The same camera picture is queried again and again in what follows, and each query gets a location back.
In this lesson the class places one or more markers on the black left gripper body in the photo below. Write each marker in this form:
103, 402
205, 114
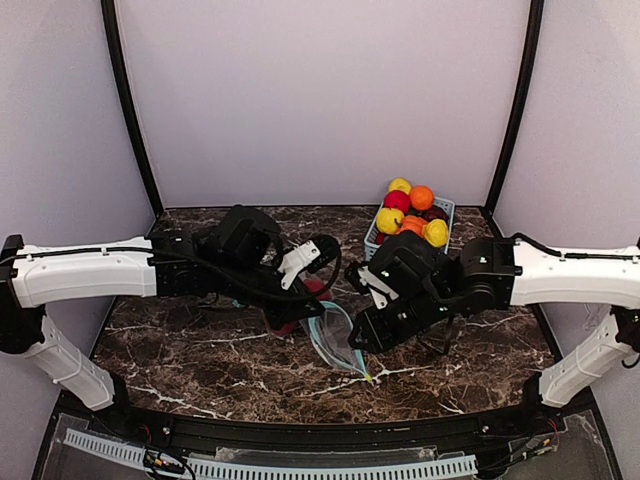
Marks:
298, 304

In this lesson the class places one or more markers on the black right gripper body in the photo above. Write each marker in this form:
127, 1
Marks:
375, 330

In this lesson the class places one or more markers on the red wrinkled fruit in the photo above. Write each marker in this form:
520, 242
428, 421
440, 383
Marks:
284, 330

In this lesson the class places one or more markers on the clear zip bag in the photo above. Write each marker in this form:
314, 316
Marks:
329, 335
298, 287

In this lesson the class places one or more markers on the red tomato with stem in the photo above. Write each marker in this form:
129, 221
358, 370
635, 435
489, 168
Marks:
316, 285

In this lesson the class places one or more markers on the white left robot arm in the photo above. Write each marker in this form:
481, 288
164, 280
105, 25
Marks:
244, 257

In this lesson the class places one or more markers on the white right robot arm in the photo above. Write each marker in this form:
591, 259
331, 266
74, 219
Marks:
415, 285

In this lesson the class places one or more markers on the light blue plastic basket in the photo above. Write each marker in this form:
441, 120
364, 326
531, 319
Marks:
442, 209

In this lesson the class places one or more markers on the yellow lemon right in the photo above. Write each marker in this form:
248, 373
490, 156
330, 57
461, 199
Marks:
436, 233

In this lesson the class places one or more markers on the orange pumpkin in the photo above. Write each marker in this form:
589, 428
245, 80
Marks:
412, 224

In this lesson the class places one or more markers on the yellow apple front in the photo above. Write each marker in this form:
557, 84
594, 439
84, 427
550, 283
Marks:
387, 220

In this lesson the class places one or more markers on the red apple back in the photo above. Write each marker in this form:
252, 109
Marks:
399, 200

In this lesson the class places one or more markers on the orange fruit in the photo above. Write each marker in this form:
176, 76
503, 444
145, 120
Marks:
421, 198

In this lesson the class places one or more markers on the yellow fruit back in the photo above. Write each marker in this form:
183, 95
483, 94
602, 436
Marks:
400, 184

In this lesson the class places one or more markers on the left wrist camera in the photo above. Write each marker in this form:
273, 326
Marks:
313, 255

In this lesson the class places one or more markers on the black front table rail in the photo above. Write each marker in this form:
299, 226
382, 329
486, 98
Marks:
487, 434

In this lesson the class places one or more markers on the white slotted cable duct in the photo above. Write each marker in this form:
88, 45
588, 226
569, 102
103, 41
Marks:
153, 462

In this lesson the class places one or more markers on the black right frame post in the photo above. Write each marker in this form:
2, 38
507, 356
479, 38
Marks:
525, 74

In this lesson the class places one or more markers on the black frame post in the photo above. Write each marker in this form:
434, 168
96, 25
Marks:
128, 109
525, 74

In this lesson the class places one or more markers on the black left frame post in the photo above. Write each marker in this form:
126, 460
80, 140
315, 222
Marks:
128, 109

